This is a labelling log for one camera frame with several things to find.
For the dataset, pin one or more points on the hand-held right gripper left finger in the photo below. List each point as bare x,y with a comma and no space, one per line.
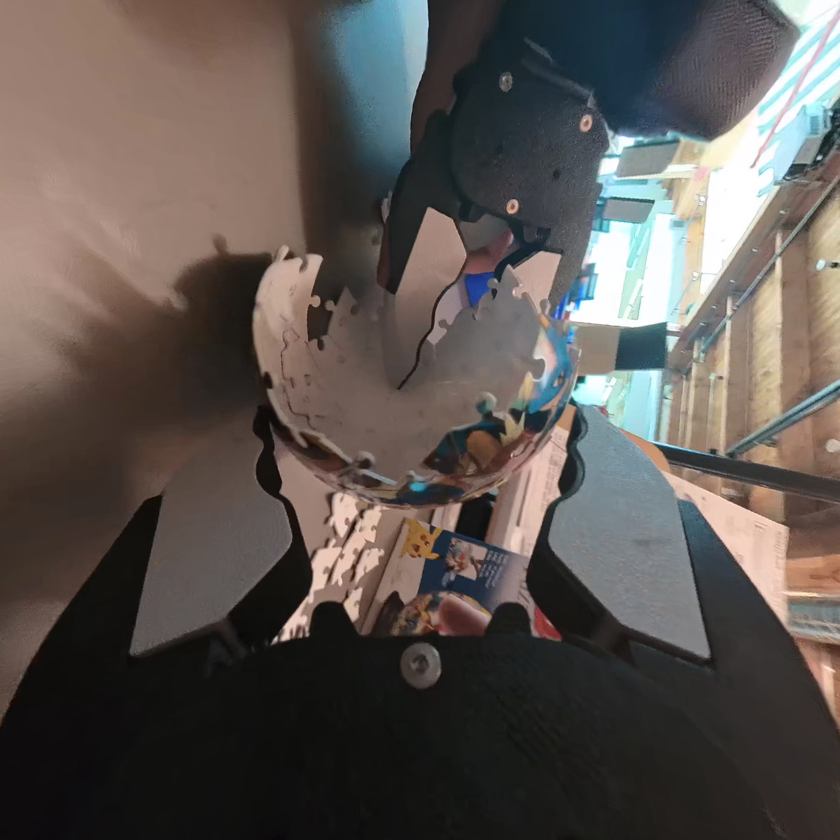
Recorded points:
210,558

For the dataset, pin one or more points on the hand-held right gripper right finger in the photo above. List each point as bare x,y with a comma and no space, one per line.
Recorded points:
623,558

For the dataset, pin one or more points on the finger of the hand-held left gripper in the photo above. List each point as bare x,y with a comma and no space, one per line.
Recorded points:
538,275
423,282

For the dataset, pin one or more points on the colourful cartoon puzzle ball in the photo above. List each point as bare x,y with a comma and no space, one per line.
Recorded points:
367,407

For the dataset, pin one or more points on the loose white puzzle pieces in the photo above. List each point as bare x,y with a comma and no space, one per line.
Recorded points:
341,564

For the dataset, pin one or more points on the blue puzzle box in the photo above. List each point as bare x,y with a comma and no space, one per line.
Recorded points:
459,564

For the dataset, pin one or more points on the person's left hand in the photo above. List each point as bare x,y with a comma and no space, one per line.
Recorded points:
436,65

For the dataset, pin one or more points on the wooden document board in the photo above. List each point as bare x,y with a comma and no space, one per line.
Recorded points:
646,453

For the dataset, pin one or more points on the printed instruction sheet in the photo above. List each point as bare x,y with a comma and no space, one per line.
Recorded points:
735,544

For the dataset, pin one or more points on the black metal pole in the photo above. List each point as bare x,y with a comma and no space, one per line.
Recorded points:
754,472

